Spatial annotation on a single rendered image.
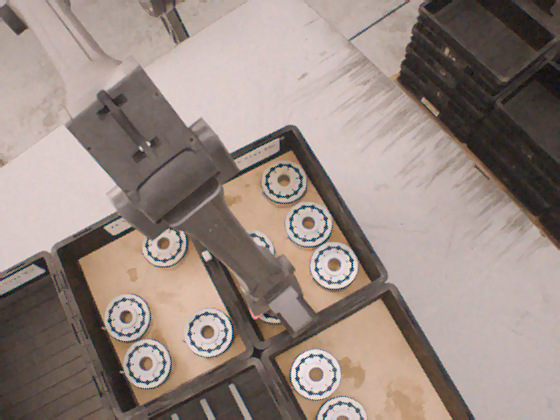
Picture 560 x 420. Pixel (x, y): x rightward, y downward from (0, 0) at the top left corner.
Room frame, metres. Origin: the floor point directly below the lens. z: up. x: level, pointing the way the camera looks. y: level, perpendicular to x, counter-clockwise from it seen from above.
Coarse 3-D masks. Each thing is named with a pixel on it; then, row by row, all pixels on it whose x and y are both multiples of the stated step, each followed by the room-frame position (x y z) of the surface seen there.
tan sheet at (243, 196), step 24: (264, 168) 0.48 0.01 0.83; (240, 192) 0.42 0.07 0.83; (312, 192) 0.40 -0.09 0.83; (240, 216) 0.37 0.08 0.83; (264, 216) 0.36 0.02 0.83; (288, 240) 0.30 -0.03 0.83; (336, 240) 0.28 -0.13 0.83; (336, 264) 0.23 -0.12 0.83; (360, 264) 0.22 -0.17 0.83; (240, 288) 0.20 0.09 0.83; (312, 288) 0.18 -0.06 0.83; (264, 336) 0.09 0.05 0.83
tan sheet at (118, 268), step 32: (96, 256) 0.31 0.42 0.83; (128, 256) 0.30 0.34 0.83; (192, 256) 0.29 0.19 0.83; (96, 288) 0.24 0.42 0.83; (128, 288) 0.23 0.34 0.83; (160, 288) 0.22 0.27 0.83; (192, 288) 0.21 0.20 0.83; (128, 320) 0.16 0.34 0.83; (160, 320) 0.15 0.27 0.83; (192, 352) 0.08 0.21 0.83
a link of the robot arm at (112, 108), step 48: (0, 0) 0.47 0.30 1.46; (48, 0) 0.41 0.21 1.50; (48, 48) 0.32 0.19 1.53; (96, 48) 0.29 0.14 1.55; (96, 96) 0.22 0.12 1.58; (144, 96) 0.22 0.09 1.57; (96, 144) 0.19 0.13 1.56; (144, 144) 0.19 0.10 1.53; (192, 144) 0.19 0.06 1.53; (144, 192) 0.16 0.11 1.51; (192, 192) 0.17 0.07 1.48
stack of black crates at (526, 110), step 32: (544, 64) 0.92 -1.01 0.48; (512, 96) 0.84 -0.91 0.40; (544, 96) 0.85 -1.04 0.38; (480, 128) 0.80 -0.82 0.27; (512, 128) 0.70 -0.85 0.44; (544, 128) 0.72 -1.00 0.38; (480, 160) 0.71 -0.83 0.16; (512, 160) 0.64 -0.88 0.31; (544, 160) 0.57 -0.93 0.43; (512, 192) 0.56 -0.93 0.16; (544, 192) 0.50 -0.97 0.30
